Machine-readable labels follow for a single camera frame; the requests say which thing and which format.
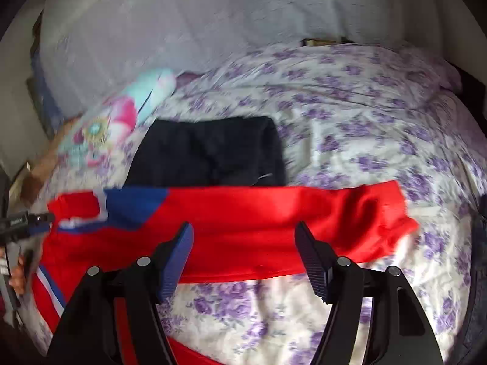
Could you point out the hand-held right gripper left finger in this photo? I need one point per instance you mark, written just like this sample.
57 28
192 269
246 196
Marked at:
179 258

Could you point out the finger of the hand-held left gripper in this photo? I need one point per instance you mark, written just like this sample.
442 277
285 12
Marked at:
40 223

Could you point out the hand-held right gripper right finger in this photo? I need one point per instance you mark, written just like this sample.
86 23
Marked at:
310 258

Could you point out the red sweater blue white stripes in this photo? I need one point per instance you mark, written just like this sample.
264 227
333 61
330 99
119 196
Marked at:
247 228

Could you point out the person's left hand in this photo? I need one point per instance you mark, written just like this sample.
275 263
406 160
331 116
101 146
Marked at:
18 277

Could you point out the black folded cloth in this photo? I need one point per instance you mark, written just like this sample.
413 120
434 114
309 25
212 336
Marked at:
205 152

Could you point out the blue patterned pillow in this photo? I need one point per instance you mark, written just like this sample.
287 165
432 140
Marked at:
45 95

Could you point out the folded colourful floral blanket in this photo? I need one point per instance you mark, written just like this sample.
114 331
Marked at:
114 116

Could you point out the purple floral bedsheet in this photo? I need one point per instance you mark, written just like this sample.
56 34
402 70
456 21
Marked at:
361 121

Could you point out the dark cloth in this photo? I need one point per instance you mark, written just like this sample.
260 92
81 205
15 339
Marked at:
480 273

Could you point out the white lace cover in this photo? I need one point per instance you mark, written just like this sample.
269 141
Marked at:
190 19

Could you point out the wooden bed frame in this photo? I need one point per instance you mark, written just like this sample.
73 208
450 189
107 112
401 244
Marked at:
36 176

